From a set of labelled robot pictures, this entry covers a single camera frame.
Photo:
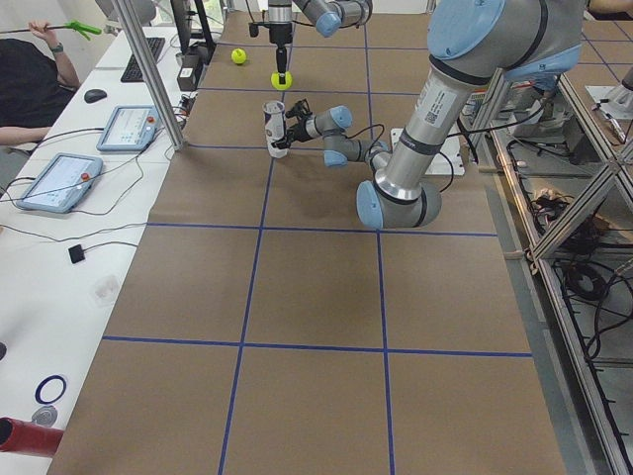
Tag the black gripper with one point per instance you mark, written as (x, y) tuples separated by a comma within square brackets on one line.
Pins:
[(298, 131), (280, 37)]

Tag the white blue tennis ball can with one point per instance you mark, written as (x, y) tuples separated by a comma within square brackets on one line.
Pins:
[(274, 126)]

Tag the yellow Roland Garros tennis ball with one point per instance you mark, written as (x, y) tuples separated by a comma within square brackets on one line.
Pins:
[(238, 56)]

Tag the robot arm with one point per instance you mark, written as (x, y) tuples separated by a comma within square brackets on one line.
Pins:
[(468, 42), (327, 17)]

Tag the person's hand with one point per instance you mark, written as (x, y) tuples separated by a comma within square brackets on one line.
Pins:
[(42, 29)]

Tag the black monitor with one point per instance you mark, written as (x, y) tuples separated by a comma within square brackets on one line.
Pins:
[(184, 15)]

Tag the black box with label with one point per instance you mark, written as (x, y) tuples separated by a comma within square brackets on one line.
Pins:
[(191, 68)]

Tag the small orange electronics board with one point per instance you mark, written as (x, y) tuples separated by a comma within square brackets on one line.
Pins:
[(185, 105)]

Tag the far blue teach pendant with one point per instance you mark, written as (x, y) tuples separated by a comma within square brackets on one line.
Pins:
[(129, 129)]

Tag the blue teach pendant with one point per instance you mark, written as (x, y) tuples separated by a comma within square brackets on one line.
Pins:
[(62, 184), (129, 129)]

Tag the black computer mouse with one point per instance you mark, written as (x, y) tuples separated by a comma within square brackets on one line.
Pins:
[(94, 95)]

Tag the green grabber tool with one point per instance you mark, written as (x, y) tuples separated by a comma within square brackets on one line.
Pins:
[(83, 29)]

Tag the near blue teach pendant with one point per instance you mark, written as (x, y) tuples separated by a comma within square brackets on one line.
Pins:
[(62, 184)]

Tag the small black square device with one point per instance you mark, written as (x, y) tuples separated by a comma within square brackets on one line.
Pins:
[(76, 253)]

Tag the person in black shirt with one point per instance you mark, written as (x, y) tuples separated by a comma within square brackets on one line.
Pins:
[(35, 89)]

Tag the red cylinder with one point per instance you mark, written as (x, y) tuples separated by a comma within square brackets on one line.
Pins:
[(28, 438)]

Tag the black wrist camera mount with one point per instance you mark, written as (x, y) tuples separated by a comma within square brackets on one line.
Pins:
[(256, 26)]

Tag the aluminium frame post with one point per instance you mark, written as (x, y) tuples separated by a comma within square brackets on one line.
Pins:
[(147, 64)]

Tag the aluminium truss frame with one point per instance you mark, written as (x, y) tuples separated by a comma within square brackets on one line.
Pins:
[(567, 168)]

